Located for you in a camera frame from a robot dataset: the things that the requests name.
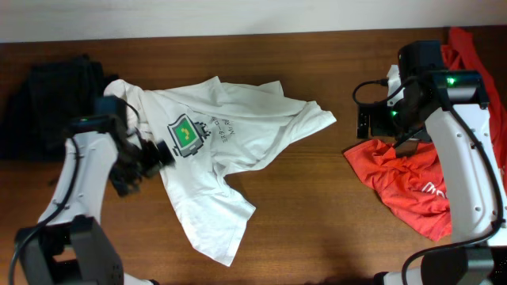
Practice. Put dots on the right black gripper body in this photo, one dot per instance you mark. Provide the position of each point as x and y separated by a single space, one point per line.
395 122

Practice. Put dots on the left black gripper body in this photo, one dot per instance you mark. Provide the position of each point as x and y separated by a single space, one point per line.
142 159

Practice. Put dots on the white graphic t-shirt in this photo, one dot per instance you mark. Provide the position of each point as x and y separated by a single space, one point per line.
215 129

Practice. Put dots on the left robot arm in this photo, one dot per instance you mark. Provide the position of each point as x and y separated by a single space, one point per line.
68 245

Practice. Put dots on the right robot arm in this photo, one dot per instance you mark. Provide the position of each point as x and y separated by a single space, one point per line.
451 107

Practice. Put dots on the black folded clothes pile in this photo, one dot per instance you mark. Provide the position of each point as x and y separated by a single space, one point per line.
32 128

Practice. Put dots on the red printed t-shirt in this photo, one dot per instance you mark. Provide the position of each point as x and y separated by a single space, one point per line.
413 187

